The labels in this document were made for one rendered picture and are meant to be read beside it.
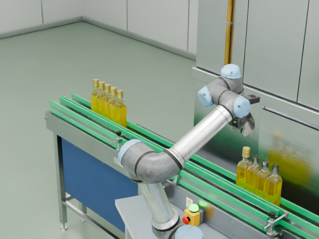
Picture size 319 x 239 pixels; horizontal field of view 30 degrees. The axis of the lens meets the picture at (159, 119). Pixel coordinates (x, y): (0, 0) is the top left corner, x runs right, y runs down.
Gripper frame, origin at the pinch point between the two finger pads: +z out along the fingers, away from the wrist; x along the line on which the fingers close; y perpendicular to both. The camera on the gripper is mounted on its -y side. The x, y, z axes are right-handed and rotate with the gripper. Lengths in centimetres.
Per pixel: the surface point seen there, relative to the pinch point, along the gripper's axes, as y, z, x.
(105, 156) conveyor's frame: 16, 51, -102
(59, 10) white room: -239, 206, -574
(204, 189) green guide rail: 11.3, 40.4, -25.1
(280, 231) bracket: 9.0, 45.4, 17.6
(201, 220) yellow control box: 20, 53, -23
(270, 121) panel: -24.2, 16.1, -8.1
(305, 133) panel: -24.3, 14.7, 11.7
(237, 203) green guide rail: 11.0, 37.4, -3.8
